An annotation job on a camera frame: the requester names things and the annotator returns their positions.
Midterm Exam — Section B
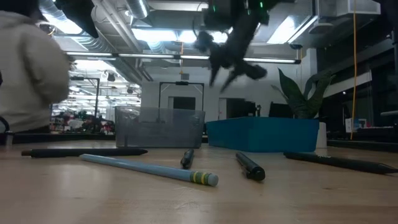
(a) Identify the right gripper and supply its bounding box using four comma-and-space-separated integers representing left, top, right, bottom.
194, 15, 268, 94

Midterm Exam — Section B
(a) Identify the light blue pencil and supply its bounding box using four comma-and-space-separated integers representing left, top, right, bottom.
79, 153, 220, 187

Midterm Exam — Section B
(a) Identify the black monitor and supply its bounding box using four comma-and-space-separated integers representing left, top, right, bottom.
268, 101, 295, 119

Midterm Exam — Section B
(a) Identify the blue plastic bin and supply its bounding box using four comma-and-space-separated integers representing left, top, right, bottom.
205, 116, 320, 153

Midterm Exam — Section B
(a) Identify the green leafy plant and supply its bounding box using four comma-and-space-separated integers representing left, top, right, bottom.
271, 67, 336, 119

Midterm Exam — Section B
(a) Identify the grey translucent plastic bin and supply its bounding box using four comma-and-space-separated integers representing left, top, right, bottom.
114, 106, 206, 149

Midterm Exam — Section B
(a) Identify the long ceiling light bar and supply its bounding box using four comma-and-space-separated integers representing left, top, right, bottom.
67, 50, 302, 65

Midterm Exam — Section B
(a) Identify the white ledge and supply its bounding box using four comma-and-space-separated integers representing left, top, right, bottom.
329, 70, 373, 98

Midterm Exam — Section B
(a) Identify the black pen with white print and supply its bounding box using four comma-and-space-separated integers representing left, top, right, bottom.
283, 152, 398, 175

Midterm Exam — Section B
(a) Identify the dark background table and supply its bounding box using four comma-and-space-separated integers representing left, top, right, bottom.
328, 139, 398, 153
12, 132, 116, 144

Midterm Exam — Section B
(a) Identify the person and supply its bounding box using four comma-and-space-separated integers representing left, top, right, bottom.
0, 0, 72, 134

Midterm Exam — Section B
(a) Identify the black background rig frame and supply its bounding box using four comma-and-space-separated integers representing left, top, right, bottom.
158, 81, 205, 110
70, 75, 101, 119

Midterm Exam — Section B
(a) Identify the silver round duct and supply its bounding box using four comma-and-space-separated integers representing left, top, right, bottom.
124, 0, 150, 20

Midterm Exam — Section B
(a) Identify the yellow cable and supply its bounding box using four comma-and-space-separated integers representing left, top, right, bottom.
350, 0, 358, 141

